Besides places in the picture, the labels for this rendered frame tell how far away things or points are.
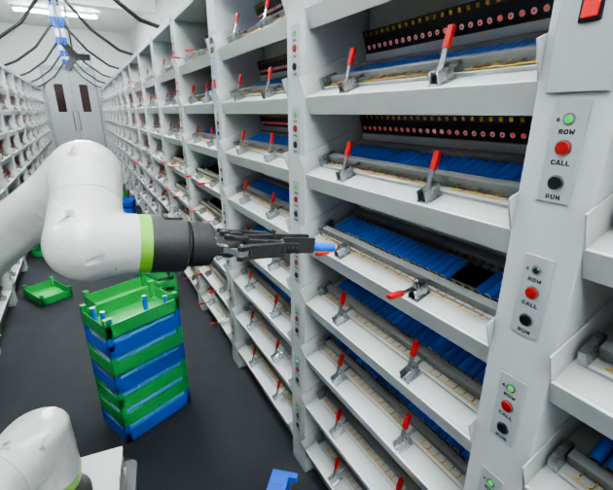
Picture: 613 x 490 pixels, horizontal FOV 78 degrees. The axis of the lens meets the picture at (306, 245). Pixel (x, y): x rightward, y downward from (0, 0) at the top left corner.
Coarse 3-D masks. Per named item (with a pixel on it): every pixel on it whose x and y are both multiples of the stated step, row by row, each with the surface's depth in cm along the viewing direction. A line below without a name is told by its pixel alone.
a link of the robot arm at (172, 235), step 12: (156, 216) 59; (168, 216) 60; (180, 216) 60; (156, 228) 57; (168, 228) 58; (180, 228) 58; (156, 240) 56; (168, 240) 57; (180, 240) 58; (192, 240) 60; (156, 252) 56; (168, 252) 57; (180, 252) 58; (192, 252) 60; (156, 264) 57; (168, 264) 58; (180, 264) 59
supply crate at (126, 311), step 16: (144, 288) 166; (80, 304) 146; (96, 304) 151; (112, 304) 156; (128, 304) 162; (160, 304) 151; (176, 304) 157; (112, 320) 150; (128, 320) 142; (144, 320) 147; (112, 336) 138
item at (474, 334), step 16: (336, 208) 113; (352, 208) 116; (368, 208) 109; (320, 224) 111; (336, 224) 114; (416, 224) 94; (320, 240) 109; (464, 240) 82; (320, 256) 106; (352, 256) 96; (352, 272) 92; (368, 272) 88; (384, 272) 86; (368, 288) 89; (384, 288) 82; (400, 288) 80; (400, 304) 80; (416, 304) 74; (432, 304) 73; (448, 304) 72; (416, 320) 77; (432, 320) 72; (448, 320) 69; (464, 320) 67; (480, 320) 66; (448, 336) 70; (464, 336) 66; (480, 336) 63; (480, 352) 64
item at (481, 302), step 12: (324, 228) 109; (348, 240) 99; (360, 240) 97; (360, 252) 95; (372, 252) 91; (384, 252) 89; (396, 264) 84; (408, 264) 82; (420, 276) 78; (432, 276) 76; (444, 288) 73; (456, 288) 71; (468, 300) 69; (480, 300) 67; (492, 300) 66; (492, 312) 65
